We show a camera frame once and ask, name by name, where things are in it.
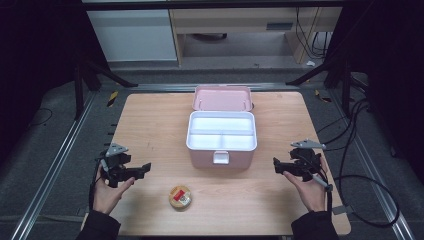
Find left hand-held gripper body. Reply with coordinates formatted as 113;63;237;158
98;143;136;189

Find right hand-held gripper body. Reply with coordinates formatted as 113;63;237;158
289;138;327;183

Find white divided tray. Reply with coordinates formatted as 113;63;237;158
186;110;258;152

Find pink storage box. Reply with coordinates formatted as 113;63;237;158
185;84;259;170

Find person's left hand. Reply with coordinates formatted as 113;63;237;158
92;167;136;215

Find person's right hand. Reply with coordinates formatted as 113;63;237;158
282;159;330;213

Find round yellow tin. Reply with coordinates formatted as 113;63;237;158
168;185;193;211

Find yellow black tape strip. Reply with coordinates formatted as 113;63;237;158
314;88;333;104
106;90;120;109

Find black metal stand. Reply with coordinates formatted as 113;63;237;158
285;54;355;118
73;54;140;122

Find white cabinet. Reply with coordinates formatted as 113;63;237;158
86;8;178;63

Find light wooden desk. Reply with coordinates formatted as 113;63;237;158
168;6;344;66

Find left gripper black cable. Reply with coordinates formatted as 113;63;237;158
88;159;102;212

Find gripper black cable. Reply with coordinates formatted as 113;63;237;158
88;159;102;212
311;173;401;230

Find black floor cables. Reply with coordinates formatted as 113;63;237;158
315;98;372;153

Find metal floor rail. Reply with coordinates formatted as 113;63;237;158
10;90;98;240
328;89;417;240

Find thin black floor cable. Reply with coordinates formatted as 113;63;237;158
27;106;54;130

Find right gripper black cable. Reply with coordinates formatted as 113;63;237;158
311;173;401;230

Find bundle of black cables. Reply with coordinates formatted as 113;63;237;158
294;6;335;61

